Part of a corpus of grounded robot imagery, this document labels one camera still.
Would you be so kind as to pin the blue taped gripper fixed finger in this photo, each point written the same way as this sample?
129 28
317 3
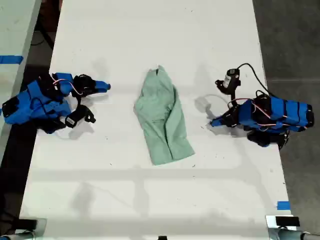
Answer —
102 83
218 120

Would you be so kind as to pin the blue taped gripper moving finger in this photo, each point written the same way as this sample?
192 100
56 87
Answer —
218 124
100 89

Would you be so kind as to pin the pale green t-shirt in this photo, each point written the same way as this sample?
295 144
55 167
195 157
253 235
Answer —
162 117

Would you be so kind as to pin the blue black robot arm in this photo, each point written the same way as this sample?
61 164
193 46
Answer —
287 112
42 105

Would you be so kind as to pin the long blue tape strip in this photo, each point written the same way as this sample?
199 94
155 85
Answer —
11 59

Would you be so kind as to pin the white side table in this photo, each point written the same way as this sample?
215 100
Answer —
15 37

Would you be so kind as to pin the short blue tape piece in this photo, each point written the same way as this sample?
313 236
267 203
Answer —
283 205

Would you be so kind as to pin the metal clamp with black pad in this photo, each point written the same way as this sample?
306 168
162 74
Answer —
285 221
30 223

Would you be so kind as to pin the small black edge block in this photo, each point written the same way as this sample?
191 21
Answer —
162 238

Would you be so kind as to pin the grey metal pipe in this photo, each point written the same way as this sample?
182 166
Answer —
292 235

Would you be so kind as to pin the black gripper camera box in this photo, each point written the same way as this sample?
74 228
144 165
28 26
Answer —
231 77
75 120

